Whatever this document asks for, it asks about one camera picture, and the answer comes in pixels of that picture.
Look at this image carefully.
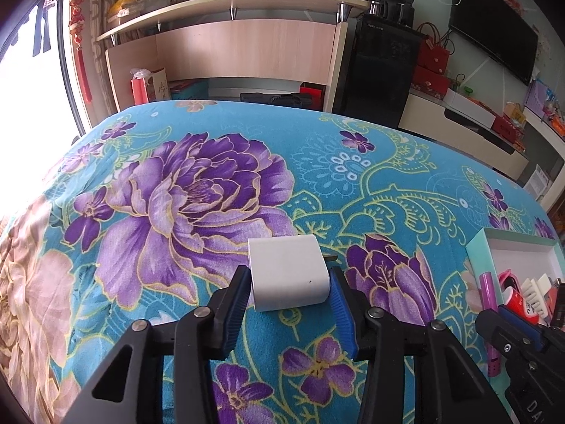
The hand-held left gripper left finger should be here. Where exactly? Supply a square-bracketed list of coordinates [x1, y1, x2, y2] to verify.
[62, 265, 253, 424]

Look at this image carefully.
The light wooden desk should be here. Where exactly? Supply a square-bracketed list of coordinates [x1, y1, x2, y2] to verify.
[96, 0, 370, 116]

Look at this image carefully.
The red bottle with white cap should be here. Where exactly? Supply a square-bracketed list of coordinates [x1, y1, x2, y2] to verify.
[503, 286, 550, 325]

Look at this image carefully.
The white charger block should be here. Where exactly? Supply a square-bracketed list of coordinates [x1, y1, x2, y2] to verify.
[247, 235, 332, 313]

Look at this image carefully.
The purple plastic stick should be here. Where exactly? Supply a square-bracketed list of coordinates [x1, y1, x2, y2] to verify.
[480, 271, 504, 377]

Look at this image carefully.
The purple box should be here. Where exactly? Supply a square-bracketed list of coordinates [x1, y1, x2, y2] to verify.
[525, 80, 557, 120]

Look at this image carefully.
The red gift bag with ribbon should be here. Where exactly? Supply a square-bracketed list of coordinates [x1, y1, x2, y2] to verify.
[130, 68, 153, 106]

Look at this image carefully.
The yellow container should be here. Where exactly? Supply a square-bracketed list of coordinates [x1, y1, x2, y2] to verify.
[107, 0, 142, 20]

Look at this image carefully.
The pink kids watch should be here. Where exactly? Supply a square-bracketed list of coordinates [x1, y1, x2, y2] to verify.
[498, 267, 526, 294]

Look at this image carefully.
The blue box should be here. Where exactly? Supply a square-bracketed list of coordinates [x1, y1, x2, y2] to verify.
[170, 80, 209, 100]

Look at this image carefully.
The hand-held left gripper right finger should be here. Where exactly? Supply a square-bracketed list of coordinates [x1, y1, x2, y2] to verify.
[329, 266, 515, 424]

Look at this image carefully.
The teal cardboard box lid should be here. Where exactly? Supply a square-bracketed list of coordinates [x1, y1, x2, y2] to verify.
[465, 228, 565, 389]

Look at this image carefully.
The black device under desk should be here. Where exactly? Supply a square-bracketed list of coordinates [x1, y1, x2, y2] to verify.
[239, 92, 312, 109]

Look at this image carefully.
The patterned curtain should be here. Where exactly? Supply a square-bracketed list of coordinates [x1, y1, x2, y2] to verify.
[86, 0, 151, 116]

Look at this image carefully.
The cream television cabinet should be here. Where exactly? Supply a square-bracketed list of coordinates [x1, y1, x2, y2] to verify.
[397, 88, 529, 182]

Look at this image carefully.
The small red box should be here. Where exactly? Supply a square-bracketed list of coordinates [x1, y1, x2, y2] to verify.
[299, 83, 326, 111]

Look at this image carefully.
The white side shelf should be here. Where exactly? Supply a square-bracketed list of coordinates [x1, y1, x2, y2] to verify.
[521, 106, 565, 213]

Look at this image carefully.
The white hair claw clip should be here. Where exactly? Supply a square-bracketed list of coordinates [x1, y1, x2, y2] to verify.
[521, 274, 554, 312]

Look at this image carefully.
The red handled gift bag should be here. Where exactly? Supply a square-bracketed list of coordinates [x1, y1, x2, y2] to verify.
[417, 22, 451, 73]

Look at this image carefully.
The black wall television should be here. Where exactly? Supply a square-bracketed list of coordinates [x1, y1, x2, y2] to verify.
[448, 0, 539, 86]

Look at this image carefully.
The black glossy box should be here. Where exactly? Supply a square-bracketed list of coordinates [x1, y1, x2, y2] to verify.
[554, 277, 565, 328]

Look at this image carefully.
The red flat box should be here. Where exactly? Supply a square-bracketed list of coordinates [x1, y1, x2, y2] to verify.
[491, 114, 526, 140]

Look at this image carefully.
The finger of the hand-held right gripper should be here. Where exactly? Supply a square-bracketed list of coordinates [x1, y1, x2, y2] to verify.
[536, 323, 565, 352]
[477, 307, 550, 363]

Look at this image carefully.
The red hanging knot ornament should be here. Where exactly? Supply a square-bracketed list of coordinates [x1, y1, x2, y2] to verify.
[68, 0, 93, 104]

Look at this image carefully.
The red gift box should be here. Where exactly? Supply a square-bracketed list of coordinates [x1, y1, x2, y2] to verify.
[411, 67, 451, 100]

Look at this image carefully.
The white flat box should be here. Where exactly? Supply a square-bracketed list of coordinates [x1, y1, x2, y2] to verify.
[444, 88, 497, 129]

